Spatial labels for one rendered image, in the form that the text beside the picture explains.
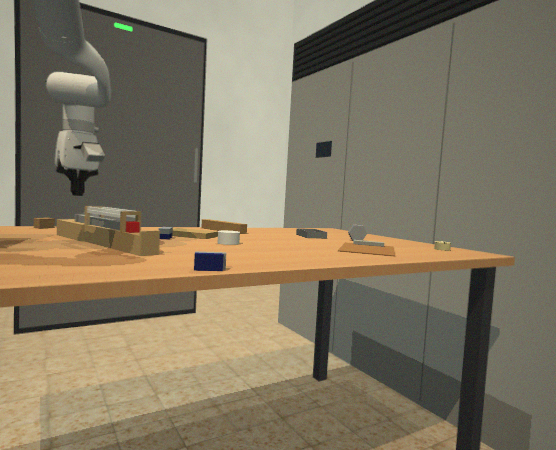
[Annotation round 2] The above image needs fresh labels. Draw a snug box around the small brown wooden block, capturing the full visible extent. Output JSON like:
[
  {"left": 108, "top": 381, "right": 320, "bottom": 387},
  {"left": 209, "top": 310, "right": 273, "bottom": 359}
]
[{"left": 34, "top": 218, "right": 55, "bottom": 229}]

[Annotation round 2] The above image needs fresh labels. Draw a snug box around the short grey cylinder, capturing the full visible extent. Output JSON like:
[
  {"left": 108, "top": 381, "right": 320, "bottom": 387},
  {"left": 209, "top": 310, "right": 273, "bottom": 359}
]
[{"left": 217, "top": 231, "right": 240, "bottom": 245}]

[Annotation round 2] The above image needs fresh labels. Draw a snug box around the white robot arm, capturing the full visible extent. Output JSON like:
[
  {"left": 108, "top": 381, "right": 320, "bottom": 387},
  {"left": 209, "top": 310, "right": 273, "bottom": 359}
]
[{"left": 32, "top": 0, "right": 111, "bottom": 162}]

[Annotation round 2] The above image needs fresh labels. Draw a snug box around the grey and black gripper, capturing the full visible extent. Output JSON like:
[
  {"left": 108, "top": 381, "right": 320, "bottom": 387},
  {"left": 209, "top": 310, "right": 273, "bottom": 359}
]
[{"left": 55, "top": 130, "right": 99, "bottom": 196}]

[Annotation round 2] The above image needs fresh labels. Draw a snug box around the brown wooden batten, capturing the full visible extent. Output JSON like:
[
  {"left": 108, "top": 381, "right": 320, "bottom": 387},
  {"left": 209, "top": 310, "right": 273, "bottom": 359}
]
[{"left": 201, "top": 219, "right": 247, "bottom": 234}]

